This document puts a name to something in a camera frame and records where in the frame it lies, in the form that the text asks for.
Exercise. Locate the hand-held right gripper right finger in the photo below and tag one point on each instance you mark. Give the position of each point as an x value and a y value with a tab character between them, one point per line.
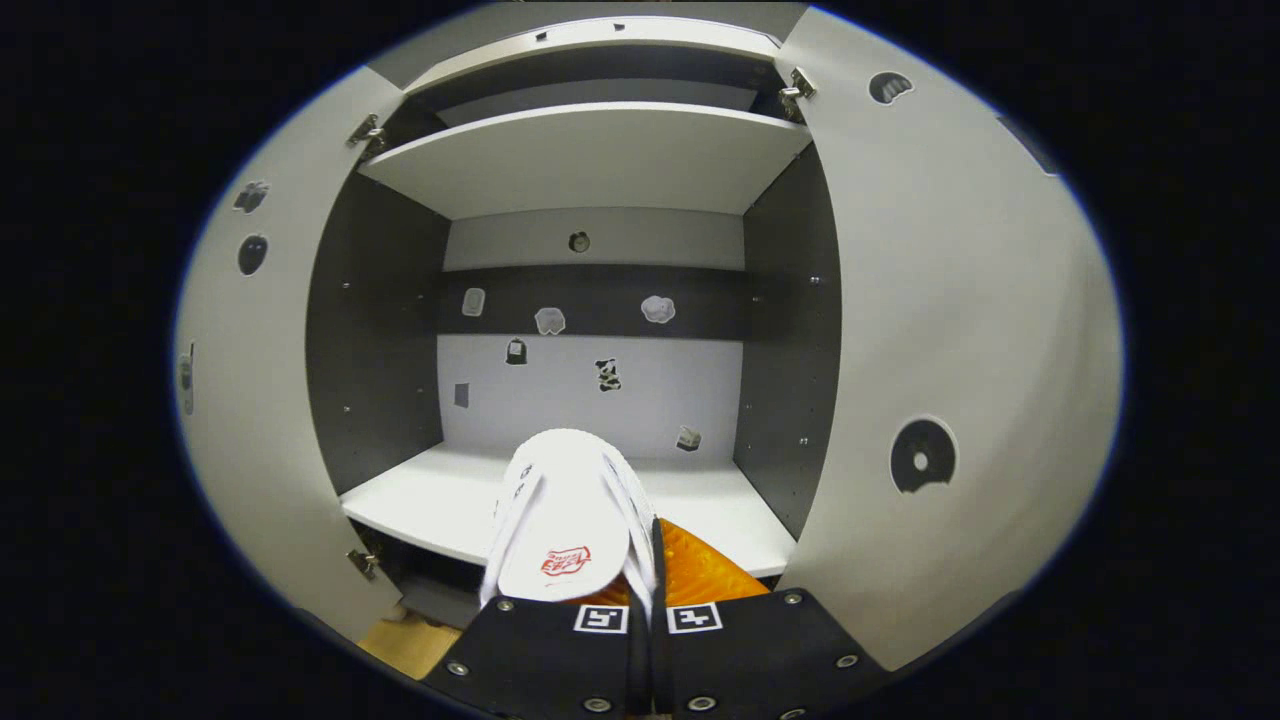
760	640

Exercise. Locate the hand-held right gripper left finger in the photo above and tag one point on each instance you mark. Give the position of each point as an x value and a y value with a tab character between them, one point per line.
540	650

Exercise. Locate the white canvas shoe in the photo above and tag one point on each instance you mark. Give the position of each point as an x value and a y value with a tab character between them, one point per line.
560	510

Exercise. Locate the white shoe cabinet door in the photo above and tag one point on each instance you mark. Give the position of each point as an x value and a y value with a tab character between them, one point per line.
960	300
270	400

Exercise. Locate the white shoe cabinet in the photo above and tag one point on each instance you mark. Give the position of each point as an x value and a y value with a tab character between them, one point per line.
590	150

